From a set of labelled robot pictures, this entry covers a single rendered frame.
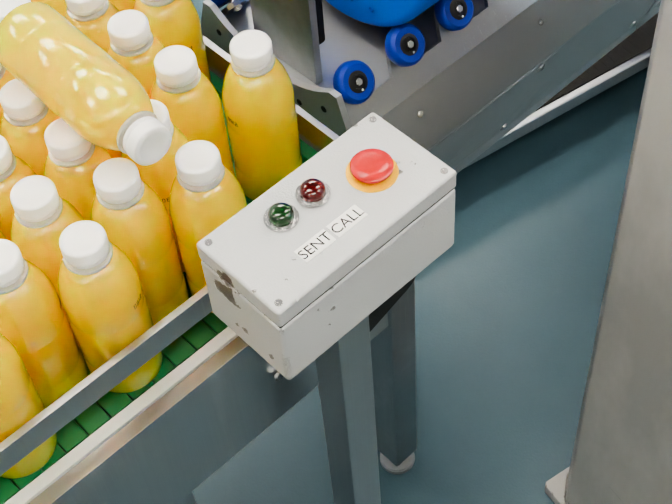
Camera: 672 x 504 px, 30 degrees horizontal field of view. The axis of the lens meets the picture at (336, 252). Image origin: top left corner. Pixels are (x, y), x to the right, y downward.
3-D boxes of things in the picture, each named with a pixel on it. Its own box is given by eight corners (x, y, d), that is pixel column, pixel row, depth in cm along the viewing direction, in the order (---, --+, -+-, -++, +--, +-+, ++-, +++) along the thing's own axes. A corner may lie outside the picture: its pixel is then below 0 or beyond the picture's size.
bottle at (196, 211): (241, 326, 119) (216, 208, 105) (178, 303, 121) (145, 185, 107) (273, 271, 123) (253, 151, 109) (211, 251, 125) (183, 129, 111)
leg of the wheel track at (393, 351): (421, 459, 210) (420, 227, 160) (397, 481, 208) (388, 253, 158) (397, 437, 212) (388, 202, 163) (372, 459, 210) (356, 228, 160)
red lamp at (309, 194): (332, 194, 102) (331, 184, 102) (312, 209, 102) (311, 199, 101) (313, 180, 103) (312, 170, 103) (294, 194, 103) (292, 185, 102)
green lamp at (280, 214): (300, 218, 101) (299, 208, 100) (280, 233, 100) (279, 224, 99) (282, 203, 102) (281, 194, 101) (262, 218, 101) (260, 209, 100)
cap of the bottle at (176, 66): (164, 55, 117) (161, 41, 116) (204, 61, 116) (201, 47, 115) (150, 85, 115) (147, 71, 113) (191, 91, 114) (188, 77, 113)
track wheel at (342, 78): (365, 51, 128) (355, 52, 130) (333, 74, 127) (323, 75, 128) (385, 89, 130) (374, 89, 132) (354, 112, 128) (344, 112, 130)
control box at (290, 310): (455, 244, 111) (458, 168, 103) (289, 383, 104) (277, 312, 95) (376, 184, 116) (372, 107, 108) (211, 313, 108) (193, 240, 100)
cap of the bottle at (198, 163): (209, 192, 107) (206, 178, 105) (169, 179, 108) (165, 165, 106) (230, 160, 109) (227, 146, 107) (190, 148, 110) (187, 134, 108)
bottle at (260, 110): (273, 145, 133) (255, 19, 119) (317, 179, 130) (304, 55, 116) (224, 181, 130) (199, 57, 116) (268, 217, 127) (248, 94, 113)
